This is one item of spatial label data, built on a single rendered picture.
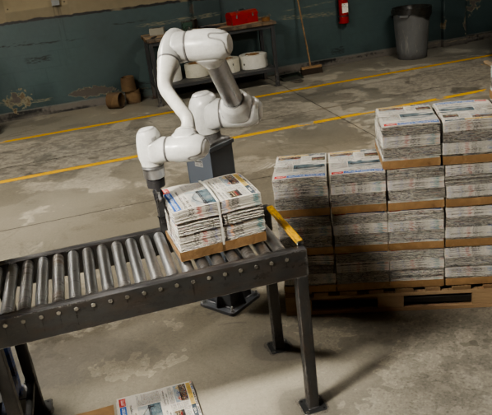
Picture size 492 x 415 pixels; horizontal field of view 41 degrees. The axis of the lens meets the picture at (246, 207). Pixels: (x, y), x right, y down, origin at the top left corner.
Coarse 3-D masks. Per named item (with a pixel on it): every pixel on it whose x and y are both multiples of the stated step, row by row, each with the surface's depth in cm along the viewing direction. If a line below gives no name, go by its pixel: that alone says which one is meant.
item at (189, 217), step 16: (176, 192) 276; (192, 192) 275; (176, 208) 260; (192, 208) 259; (208, 208) 261; (176, 224) 258; (192, 224) 261; (208, 224) 263; (176, 240) 270; (192, 240) 264; (208, 240) 266
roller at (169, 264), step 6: (156, 234) 296; (162, 234) 297; (156, 240) 291; (162, 240) 289; (156, 246) 288; (162, 246) 283; (168, 246) 286; (162, 252) 278; (168, 252) 277; (162, 258) 274; (168, 258) 272; (168, 264) 266; (174, 264) 267; (168, 270) 262; (174, 270) 261
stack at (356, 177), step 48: (288, 192) 338; (336, 192) 336; (384, 192) 333; (432, 192) 331; (480, 192) 328; (288, 240) 349; (336, 240) 347; (384, 240) 344; (432, 240) 341; (384, 288) 370; (432, 288) 352; (480, 288) 349
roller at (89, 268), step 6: (84, 252) 287; (90, 252) 287; (84, 258) 282; (90, 258) 281; (84, 264) 277; (90, 264) 275; (84, 270) 272; (90, 270) 270; (84, 276) 268; (90, 276) 265; (90, 282) 259; (96, 282) 262; (90, 288) 255; (96, 288) 256
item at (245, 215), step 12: (216, 180) 284; (228, 180) 282; (240, 180) 280; (228, 192) 270; (240, 192) 268; (252, 192) 267; (228, 204) 263; (240, 204) 265; (252, 204) 267; (228, 216) 265; (240, 216) 267; (252, 216) 269; (264, 216) 271; (240, 228) 269; (252, 228) 271; (264, 228) 273
